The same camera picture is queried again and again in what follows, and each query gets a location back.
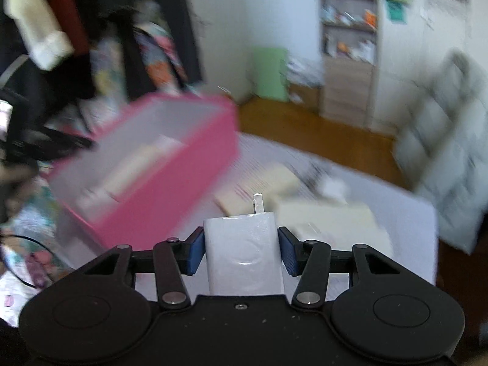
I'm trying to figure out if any pink cardboard box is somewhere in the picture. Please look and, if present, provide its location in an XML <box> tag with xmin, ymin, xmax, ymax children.
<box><xmin>48</xmin><ymin>93</ymin><xmax>238</xmax><ymax>256</ymax></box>

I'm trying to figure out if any white power adapter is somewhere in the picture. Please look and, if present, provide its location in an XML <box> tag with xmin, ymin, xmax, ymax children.
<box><xmin>203</xmin><ymin>193</ymin><xmax>285</xmax><ymax>296</ymax></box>

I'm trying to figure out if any floral quilt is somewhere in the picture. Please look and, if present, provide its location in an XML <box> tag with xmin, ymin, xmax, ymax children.
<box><xmin>1</xmin><ymin>22</ymin><xmax>186</xmax><ymax>327</ymax></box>

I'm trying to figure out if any cream flat box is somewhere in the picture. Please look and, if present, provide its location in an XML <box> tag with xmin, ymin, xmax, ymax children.
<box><xmin>274</xmin><ymin>199</ymin><xmax>394</xmax><ymax>257</ymax></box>

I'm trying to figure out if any white patterned bed sheet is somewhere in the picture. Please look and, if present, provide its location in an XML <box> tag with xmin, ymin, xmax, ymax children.
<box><xmin>56</xmin><ymin>132</ymin><xmax>439</xmax><ymax>302</ymax></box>

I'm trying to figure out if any cream fleece jacket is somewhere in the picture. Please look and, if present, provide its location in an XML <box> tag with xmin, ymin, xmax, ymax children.
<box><xmin>4</xmin><ymin>0</ymin><xmax>74</xmax><ymax>71</ymax></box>

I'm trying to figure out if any red hanging garment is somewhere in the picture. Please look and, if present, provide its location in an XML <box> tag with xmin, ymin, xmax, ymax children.
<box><xmin>50</xmin><ymin>0</ymin><xmax>89</xmax><ymax>55</ymax></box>

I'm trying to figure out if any grey puffer jacket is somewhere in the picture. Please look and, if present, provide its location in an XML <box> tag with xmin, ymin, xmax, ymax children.
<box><xmin>394</xmin><ymin>50</ymin><xmax>487</xmax><ymax>254</ymax></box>

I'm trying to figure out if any dark hanging garment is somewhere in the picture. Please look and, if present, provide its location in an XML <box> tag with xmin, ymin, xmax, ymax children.
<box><xmin>156</xmin><ymin>0</ymin><xmax>203</xmax><ymax>84</ymax></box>

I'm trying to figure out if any brown cardboard box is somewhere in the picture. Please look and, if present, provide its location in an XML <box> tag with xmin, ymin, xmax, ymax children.
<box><xmin>289</xmin><ymin>84</ymin><xmax>321</xmax><ymax>114</ymax></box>

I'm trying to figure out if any plastic bag of packages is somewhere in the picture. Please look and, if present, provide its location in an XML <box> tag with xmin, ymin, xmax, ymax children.
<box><xmin>286</xmin><ymin>56</ymin><xmax>325</xmax><ymax>88</ymax></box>

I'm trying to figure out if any orange jar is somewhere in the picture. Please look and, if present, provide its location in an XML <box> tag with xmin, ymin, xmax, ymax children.
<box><xmin>364</xmin><ymin>10</ymin><xmax>377</xmax><ymax>29</ymax></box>

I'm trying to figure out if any teal hanging organizer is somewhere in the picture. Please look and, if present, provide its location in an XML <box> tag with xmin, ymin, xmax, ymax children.
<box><xmin>386</xmin><ymin>0</ymin><xmax>406</xmax><ymax>24</ymax></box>

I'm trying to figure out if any light wood wardrobe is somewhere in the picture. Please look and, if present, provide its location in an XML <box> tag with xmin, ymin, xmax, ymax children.
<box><xmin>368</xmin><ymin>0</ymin><xmax>487</xmax><ymax>135</ymax></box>

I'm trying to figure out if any wooden shelf cabinet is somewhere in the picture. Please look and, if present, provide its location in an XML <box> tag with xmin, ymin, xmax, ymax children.
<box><xmin>320</xmin><ymin>0</ymin><xmax>378</xmax><ymax>129</ymax></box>

